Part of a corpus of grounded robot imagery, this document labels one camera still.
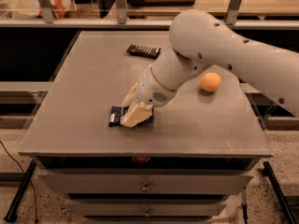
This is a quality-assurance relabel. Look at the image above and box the upper grey drawer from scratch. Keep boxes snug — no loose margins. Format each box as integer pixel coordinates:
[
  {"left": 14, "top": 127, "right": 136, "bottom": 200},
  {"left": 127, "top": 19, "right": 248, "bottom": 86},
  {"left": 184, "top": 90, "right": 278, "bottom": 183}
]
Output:
[{"left": 38, "top": 171, "right": 252, "bottom": 195}]

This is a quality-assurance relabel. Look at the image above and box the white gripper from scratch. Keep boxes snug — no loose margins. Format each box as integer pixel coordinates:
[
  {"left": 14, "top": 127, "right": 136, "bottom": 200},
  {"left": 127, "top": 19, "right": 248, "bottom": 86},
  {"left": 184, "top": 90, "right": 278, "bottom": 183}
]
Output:
[{"left": 121, "top": 66, "right": 176, "bottom": 128}]

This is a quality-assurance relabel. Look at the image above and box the metal shelf frame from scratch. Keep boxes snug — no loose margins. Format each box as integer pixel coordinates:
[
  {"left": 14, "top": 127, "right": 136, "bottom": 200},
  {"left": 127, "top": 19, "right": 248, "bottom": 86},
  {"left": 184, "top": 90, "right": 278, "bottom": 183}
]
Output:
[{"left": 0, "top": 0, "right": 299, "bottom": 30}]

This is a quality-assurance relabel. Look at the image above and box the orange round fruit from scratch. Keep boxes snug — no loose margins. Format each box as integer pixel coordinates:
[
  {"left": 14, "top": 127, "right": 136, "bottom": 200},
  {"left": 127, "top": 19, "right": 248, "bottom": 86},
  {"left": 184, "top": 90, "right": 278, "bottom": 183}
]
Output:
[{"left": 200, "top": 73, "right": 221, "bottom": 92}]

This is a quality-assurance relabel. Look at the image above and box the black floor rail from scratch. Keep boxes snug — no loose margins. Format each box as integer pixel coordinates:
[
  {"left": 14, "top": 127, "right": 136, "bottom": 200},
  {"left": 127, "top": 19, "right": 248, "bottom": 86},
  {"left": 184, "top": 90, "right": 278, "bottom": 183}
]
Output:
[
  {"left": 1, "top": 161, "right": 36, "bottom": 223},
  {"left": 263, "top": 161, "right": 299, "bottom": 224}
]

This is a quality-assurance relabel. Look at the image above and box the lower grey drawer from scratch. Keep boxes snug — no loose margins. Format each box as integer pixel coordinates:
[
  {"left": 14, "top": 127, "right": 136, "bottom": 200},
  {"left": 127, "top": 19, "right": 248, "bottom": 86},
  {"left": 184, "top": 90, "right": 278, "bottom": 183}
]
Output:
[{"left": 66, "top": 200, "right": 226, "bottom": 217}]

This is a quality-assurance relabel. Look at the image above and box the dark blue snack bar wrapper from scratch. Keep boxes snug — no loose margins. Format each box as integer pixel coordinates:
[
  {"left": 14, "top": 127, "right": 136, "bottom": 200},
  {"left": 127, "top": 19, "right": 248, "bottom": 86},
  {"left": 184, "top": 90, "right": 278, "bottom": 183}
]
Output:
[{"left": 109, "top": 106, "right": 154, "bottom": 127}]

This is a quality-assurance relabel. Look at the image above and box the black snack bar wrapper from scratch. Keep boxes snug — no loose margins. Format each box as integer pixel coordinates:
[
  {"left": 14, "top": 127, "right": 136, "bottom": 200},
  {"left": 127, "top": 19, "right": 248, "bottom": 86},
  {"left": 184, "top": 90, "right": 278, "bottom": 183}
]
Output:
[{"left": 127, "top": 45, "right": 161, "bottom": 59}]

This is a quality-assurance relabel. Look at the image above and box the white and orange bag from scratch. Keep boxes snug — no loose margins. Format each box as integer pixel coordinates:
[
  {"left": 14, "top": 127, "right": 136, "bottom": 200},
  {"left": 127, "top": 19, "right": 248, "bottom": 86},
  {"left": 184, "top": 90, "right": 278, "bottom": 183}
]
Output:
[{"left": 0, "top": 0, "right": 76, "bottom": 19}]

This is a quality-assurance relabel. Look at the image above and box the grey drawer cabinet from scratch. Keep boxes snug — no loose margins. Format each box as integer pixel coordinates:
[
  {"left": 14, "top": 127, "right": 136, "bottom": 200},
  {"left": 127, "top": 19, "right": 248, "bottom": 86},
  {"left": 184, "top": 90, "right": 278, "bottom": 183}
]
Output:
[{"left": 21, "top": 31, "right": 271, "bottom": 224}]

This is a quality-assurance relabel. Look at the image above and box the black floor cable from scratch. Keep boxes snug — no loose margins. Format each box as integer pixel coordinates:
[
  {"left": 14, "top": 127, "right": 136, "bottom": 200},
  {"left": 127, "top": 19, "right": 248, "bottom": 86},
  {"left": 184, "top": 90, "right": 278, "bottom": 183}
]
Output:
[{"left": 0, "top": 140, "right": 39, "bottom": 224}]

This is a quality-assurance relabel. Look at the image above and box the grey drawer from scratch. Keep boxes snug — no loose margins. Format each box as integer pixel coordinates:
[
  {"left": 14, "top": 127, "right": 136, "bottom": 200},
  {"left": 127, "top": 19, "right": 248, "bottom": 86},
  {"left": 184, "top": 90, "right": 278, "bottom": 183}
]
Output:
[
  {"left": 66, "top": 200, "right": 226, "bottom": 217},
  {"left": 38, "top": 171, "right": 252, "bottom": 195}
]

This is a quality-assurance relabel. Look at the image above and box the black left floor rail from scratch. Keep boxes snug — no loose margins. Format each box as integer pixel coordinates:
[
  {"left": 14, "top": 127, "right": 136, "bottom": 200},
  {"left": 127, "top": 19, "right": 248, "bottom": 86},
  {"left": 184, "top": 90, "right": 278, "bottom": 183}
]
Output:
[{"left": 1, "top": 161, "right": 36, "bottom": 223}]

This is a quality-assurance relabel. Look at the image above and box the black right floor rail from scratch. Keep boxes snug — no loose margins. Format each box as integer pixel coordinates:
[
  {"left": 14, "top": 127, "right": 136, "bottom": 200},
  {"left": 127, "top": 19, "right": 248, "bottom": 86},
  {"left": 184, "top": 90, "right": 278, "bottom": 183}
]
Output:
[{"left": 263, "top": 161, "right": 299, "bottom": 224}]

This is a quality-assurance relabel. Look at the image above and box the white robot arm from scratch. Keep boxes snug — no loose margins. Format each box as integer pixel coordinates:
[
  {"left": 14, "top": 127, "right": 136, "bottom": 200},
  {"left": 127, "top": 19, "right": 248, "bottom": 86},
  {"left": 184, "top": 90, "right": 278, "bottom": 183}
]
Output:
[{"left": 121, "top": 9, "right": 299, "bottom": 128}]

